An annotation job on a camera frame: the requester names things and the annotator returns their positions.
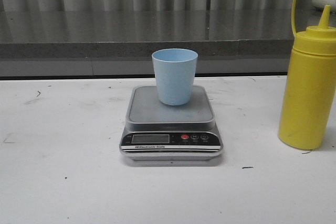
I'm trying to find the light blue plastic cup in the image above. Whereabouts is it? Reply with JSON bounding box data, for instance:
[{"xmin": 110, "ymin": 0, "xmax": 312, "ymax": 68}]
[{"xmin": 152, "ymin": 48, "xmax": 198, "ymax": 106}]

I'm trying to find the silver digital kitchen scale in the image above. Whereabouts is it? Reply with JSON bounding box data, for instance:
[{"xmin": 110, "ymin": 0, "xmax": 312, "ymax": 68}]
[{"xmin": 119, "ymin": 86, "xmax": 224, "ymax": 161}]

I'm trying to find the grey stone counter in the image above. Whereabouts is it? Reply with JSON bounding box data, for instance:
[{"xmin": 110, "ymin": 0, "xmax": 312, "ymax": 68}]
[{"xmin": 0, "ymin": 8, "xmax": 336, "ymax": 77}]

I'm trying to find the yellow squeeze bottle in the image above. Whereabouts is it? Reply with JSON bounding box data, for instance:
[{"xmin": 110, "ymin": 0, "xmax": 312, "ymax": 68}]
[{"xmin": 278, "ymin": 0, "xmax": 335, "ymax": 150}]

